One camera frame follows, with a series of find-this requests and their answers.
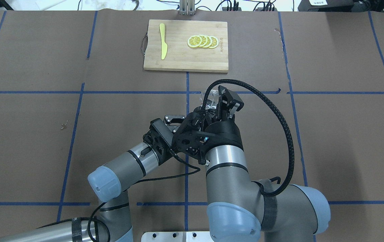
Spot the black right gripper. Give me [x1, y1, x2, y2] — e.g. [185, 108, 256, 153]
[172, 85, 244, 165]

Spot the lemon slice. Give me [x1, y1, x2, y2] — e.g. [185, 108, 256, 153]
[203, 36, 213, 48]
[187, 35, 202, 48]
[209, 36, 219, 49]
[199, 34, 209, 48]

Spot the clear glass beaker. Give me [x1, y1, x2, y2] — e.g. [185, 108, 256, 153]
[200, 85, 224, 110]

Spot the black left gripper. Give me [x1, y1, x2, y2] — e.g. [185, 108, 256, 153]
[143, 115, 186, 165]

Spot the bamboo cutting board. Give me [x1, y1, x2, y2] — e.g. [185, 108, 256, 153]
[143, 19, 229, 73]

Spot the yellow plastic knife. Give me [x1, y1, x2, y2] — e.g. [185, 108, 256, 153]
[159, 23, 168, 60]

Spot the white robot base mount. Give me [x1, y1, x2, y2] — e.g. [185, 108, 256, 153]
[141, 231, 213, 242]

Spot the aluminium frame post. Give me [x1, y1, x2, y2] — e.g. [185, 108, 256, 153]
[179, 0, 196, 15]

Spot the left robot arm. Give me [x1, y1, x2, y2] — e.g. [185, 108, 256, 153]
[0, 115, 186, 242]

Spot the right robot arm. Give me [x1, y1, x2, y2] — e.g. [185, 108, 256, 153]
[172, 86, 331, 242]

